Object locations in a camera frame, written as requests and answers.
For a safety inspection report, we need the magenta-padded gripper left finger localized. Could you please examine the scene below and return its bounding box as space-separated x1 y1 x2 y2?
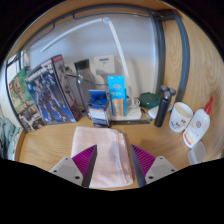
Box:
49 144 98 188

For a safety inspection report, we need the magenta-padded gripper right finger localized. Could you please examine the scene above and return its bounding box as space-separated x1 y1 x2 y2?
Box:
129 143 178 188

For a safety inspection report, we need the pale pink towel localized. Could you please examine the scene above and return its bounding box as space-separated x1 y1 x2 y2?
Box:
70 125 134 189

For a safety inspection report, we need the clear plastic container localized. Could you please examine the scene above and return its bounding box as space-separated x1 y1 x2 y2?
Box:
187 141 208 165

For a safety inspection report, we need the white mug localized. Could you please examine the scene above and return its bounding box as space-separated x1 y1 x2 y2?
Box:
168 101 194 134

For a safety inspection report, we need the black ruler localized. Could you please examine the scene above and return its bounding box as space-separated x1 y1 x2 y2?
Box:
111 119 152 126

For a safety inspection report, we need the white bottle with red cap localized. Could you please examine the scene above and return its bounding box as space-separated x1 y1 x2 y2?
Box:
182 95 214 149

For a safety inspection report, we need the black electric shaver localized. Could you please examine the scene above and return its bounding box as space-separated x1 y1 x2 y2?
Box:
153 85 177 128

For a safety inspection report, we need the small blue and white box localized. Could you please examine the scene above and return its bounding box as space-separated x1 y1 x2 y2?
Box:
87 89 112 128

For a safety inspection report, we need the green round container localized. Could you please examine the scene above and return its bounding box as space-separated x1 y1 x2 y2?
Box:
138 91 160 110

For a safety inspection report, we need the bed with blue-green bedding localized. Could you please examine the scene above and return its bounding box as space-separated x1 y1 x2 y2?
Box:
0 106 24 160

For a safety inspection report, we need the blue robot model kit box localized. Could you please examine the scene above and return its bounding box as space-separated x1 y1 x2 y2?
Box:
24 54 83 126

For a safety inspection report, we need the green tree figure toy box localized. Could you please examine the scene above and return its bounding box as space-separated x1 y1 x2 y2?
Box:
8 66 46 133

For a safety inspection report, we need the tall light blue box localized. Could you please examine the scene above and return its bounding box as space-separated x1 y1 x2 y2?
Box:
106 75 128 118

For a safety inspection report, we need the clear bottle with dark cap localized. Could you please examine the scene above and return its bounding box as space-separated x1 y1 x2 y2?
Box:
73 58 98 116

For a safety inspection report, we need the white desk lamp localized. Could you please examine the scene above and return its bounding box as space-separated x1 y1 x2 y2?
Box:
39 16 143 121

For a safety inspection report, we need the white wall device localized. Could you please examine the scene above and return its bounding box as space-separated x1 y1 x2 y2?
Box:
93 54 116 86

